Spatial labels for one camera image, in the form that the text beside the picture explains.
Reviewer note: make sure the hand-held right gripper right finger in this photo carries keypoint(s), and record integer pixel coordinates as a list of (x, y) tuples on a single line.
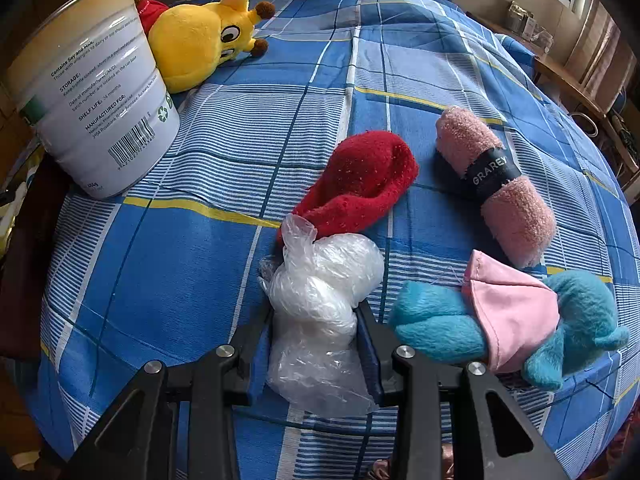
[(372, 360)]

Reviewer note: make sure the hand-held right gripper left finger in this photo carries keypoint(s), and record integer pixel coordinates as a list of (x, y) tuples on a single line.
[(250, 360)]

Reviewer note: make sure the clear plastic bag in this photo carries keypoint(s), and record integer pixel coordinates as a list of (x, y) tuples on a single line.
[(320, 300)]

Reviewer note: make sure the blue plush toy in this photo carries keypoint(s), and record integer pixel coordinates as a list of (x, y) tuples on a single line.
[(435, 325)]

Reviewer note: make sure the pink face mask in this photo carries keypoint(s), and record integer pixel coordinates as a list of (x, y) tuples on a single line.
[(510, 310)]

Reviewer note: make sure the red fuzzy sock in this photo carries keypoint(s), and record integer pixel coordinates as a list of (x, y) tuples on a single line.
[(360, 185)]

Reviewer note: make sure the pink rolled towel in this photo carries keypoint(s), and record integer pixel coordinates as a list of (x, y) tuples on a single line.
[(520, 220)]

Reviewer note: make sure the white metal tin can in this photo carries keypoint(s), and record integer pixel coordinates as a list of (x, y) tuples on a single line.
[(100, 110)]

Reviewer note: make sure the yellow giraffe plush toy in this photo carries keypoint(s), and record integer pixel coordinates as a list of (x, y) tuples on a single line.
[(195, 45)]

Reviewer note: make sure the wooden desk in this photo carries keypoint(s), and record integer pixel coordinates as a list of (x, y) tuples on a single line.
[(570, 85)]

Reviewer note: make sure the clear desk organizer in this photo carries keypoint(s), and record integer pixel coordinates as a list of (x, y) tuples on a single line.
[(527, 30)]

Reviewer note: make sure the pink patterned curtain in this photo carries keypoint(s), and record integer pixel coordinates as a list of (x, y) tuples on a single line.
[(600, 55)]

